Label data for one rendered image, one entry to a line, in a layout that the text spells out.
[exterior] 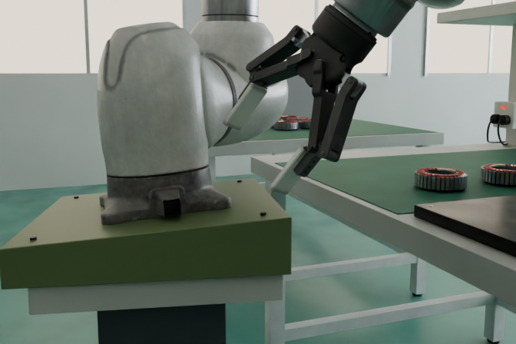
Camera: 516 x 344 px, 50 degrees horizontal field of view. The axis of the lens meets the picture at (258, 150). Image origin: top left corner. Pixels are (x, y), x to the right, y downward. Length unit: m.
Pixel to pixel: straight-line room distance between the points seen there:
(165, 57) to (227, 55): 0.16
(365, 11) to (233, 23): 0.35
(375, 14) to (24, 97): 4.60
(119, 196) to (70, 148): 4.34
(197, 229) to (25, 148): 4.49
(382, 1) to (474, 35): 6.14
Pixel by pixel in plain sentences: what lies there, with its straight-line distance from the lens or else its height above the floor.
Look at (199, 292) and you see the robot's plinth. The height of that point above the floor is 0.73.
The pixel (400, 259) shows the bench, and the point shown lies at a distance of 2.56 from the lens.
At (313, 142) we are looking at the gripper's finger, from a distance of 0.64.
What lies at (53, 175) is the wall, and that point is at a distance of 5.17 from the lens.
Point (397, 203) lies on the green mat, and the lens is 1.12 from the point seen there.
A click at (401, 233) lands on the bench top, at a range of 1.01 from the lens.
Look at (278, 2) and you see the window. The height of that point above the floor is 1.68.
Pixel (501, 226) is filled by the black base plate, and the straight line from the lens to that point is 0.94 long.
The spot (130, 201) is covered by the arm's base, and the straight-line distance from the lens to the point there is 0.79.
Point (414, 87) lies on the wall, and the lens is 6.28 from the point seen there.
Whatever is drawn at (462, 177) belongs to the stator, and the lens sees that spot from 1.26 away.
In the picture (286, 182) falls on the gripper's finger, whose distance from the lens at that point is 0.67.
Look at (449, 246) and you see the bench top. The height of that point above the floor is 0.74.
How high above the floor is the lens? 1.01
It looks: 8 degrees down
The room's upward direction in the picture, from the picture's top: straight up
